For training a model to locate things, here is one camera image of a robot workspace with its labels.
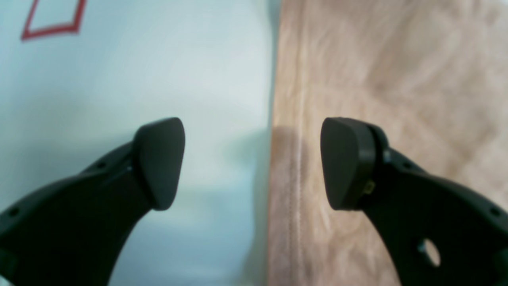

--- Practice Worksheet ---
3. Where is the red triangle sticker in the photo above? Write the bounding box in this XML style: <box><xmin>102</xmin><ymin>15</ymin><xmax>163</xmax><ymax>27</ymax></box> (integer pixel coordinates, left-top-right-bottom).
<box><xmin>21</xmin><ymin>0</ymin><xmax>87</xmax><ymax>41</ymax></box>

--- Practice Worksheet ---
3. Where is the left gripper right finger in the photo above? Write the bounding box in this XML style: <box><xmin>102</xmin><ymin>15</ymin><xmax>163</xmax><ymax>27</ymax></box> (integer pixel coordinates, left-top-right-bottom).
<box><xmin>320</xmin><ymin>117</ymin><xmax>508</xmax><ymax>286</ymax></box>

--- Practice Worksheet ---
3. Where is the peach pink T-shirt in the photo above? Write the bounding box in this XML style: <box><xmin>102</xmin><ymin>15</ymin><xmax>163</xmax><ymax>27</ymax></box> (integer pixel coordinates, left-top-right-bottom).
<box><xmin>267</xmin><ymin>0</ymin><xmax>508</xmax><ymax>286</ymax></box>

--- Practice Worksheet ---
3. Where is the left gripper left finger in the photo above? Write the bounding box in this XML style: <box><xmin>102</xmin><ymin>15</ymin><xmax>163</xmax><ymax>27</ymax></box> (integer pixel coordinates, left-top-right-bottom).
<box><xmin>0</xmin><ymin>118</ymin><xmax>185</xmax><ymax>286</ymax></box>

